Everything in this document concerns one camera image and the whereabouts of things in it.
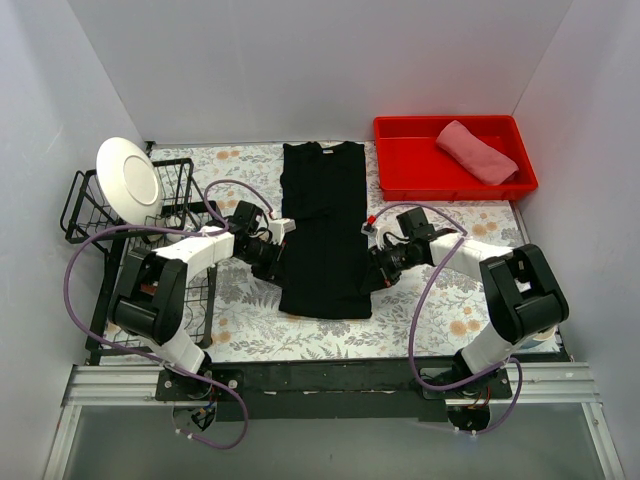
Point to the aluminium frame rail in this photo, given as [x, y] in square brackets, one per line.
[112, 386]

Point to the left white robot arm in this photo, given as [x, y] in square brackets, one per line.
[148, 301]

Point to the rolled pink t shirt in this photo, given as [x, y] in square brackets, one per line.
[482, 161]

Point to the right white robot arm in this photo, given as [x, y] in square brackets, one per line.
[522, 295]

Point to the red plastic bin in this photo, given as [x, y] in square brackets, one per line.
[412, 167]

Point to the black t shirt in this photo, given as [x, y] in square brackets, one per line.
[324, 190]

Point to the black wire dish rack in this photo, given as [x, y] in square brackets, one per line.
[87, 212]

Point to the floral table mat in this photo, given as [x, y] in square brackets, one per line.
[247, 325]

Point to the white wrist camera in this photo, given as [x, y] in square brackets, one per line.
[375, 234]
[279, 228]

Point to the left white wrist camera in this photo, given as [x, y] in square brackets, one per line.
[279, 228]

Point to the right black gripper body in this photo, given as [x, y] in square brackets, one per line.
[377, 266]

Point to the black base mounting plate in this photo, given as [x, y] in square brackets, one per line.
[334, 389]

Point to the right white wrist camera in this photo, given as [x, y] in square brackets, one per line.
[375, 234]

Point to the white patterned cup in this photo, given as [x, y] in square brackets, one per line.
[172, 235]

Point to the blue ceramic mug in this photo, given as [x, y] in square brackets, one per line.
[539, 338]

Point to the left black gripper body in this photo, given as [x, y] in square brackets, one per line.
[273, 258]

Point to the white ceramic plate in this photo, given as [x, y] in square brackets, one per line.
[128, 180]

